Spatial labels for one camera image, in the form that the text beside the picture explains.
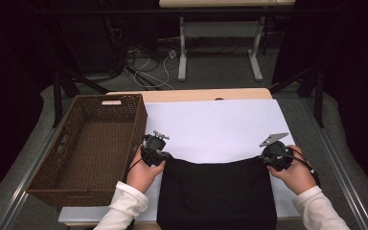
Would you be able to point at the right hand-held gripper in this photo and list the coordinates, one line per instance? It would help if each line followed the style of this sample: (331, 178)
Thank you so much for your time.
(276, 153)

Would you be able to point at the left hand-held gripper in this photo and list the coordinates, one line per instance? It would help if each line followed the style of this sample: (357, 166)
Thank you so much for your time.
(153, 145)

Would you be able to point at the brown woven basket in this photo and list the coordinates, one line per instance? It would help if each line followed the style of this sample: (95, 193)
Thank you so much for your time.
(102, 143)

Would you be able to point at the black garment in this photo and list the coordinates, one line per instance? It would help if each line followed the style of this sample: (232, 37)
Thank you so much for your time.
(217, 195)

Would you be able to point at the person's right hand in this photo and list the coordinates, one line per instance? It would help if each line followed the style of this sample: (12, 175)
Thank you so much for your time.
(297, 179)

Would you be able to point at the person's left hand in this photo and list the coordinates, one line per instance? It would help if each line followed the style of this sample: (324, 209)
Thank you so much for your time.
(142, 177)

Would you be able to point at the white table sheet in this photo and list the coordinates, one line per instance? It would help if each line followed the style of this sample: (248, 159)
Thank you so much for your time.
(217, 127)

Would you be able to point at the black metal stand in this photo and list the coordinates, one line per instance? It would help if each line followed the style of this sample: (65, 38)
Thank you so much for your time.
(318, 96)
(57, 102)

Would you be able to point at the white plug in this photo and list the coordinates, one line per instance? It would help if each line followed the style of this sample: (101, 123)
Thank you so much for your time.
(172, 53)

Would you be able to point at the white-legged desk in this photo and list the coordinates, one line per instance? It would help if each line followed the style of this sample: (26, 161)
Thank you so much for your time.
(182, 48)

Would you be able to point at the dark curtain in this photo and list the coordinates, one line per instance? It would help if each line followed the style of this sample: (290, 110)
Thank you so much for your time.
(6, 96)
(357, 80)

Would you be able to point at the black horizontal bar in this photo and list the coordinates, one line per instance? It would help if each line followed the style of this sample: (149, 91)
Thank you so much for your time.
(172, 11)

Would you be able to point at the aluminium rail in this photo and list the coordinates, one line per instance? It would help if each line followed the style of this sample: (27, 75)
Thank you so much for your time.
(22, 191)
(341, 166)

